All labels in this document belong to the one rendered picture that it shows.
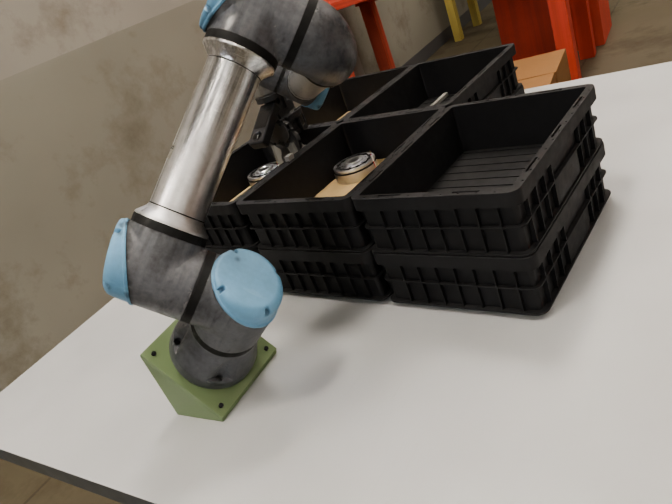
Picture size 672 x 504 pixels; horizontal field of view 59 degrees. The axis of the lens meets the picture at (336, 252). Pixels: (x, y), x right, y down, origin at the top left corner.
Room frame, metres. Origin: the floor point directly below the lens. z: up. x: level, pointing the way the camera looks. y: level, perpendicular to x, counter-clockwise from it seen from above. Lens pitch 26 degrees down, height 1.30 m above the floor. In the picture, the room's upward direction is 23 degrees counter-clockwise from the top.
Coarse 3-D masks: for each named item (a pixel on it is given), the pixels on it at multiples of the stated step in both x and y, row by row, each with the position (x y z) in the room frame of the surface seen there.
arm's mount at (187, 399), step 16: (176, 320) 0.94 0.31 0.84; (160, 336) 0.91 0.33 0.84; (144, 352) 0.88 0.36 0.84; (160, 352) 0.88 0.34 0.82; (272, 352) 0.93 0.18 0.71; (160, 368) 0.86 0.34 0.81; (256, 368) 0.89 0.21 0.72; (160, 384) 0.87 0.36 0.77; (176, 384) 0.84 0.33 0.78; (192, 384) 0.84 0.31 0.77; (240, 384) 0.86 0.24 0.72; (176, 400) 0.86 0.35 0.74; (192, 400) 0.83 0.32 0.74; (208, 400) 0.82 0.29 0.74; (224, 400) 0.83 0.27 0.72; (192, 416) 0.85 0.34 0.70; (208, 416) 0.82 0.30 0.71; (224, 416) 0.81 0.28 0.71
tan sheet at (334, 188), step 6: (378, 162) 1.33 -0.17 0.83; (336, 180) 1.33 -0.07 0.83; (330, 186) 1.30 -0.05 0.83; (336, 186) 1.29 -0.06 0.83; (342, 186) 1.27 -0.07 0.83; (348, 186) 1.26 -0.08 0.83; (354, 186) 1.24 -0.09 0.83; (324, 192) 1.28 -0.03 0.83; (330, 192) 1.27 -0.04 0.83; (336, 192) 1.25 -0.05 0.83; (342, 192) 1.24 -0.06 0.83
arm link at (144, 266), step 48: (240, 0) 0.93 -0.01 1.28; (288, 0) 0.94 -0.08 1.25; (240, 48) 0.91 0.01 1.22; (288, 48) 0.93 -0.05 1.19; (192, 96) 0.92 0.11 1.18; (240, 96) 0.90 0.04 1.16; (192, 144) 0.87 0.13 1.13; (192, 192) 0.85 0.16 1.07; (144, 240) 0.81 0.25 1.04; (192, 240) 0.82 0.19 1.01; (144, 288) 0.79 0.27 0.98; (192, 288) 0.78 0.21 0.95
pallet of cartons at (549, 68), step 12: (516, 60) 3.13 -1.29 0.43; (528, 60) 3.04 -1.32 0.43; (540, 60) 2.95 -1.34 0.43; (552, 60) 2.87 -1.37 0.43; (564, 60) 2.90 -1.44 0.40; (516, 72) 2.92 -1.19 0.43; (528, 72) 2.84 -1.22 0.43; (540, 72) 2.76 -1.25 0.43; (552, 72) 2.70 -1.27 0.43; (564, 72) 2.86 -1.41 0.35; (528, 84) 2.66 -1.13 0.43; (540, 84) 2.60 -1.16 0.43
